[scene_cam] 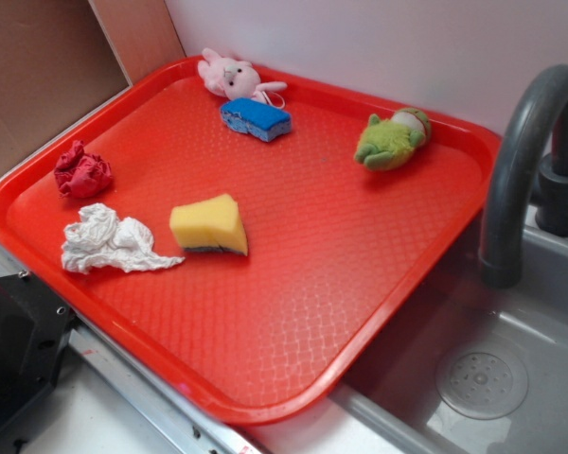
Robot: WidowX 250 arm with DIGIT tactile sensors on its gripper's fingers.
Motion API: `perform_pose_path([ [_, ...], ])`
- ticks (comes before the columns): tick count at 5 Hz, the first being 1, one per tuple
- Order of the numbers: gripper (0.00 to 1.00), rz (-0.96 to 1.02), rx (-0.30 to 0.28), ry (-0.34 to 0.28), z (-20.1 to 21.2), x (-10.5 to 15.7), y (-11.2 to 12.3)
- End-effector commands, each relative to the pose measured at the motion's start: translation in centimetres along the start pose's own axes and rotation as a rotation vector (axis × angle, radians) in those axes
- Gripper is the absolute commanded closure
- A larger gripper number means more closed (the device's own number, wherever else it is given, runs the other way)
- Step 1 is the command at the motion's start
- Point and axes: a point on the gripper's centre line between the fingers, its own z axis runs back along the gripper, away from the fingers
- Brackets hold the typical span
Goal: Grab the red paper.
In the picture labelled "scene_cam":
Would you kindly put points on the brown cardboard panel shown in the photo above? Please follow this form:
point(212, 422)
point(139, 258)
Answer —
point(59, 60)

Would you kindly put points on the grey plastic sink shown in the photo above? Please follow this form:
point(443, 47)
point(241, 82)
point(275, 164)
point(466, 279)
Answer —
point(391, 386)

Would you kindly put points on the metal rail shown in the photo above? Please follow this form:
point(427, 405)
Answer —
point(106, 403)

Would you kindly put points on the blue sponge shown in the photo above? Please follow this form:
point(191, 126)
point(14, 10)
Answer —
point(262, 121)

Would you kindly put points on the grey toy faucet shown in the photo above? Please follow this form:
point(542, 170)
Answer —
point(531, 168)

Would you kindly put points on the red plastic tray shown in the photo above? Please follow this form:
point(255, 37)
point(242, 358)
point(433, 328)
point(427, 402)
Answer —
point(334, 249)

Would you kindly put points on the sink drain strainer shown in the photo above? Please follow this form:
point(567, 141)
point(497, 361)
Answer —
point(482, 380)

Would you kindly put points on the crumpled red paper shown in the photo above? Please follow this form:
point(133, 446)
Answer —
point(81, 175)

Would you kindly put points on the crumpled white paper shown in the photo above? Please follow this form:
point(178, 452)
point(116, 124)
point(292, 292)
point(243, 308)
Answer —
point(102, 239)

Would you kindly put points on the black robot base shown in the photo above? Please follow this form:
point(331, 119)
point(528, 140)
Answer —
point(35, 323)

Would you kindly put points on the yellow sponge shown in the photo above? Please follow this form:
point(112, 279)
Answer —
point(210, 224)

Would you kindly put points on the pink plush bunny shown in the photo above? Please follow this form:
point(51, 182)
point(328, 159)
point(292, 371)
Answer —
point(232, 79)

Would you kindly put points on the green plush frog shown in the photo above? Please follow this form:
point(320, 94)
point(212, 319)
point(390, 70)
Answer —
point(389, 143)

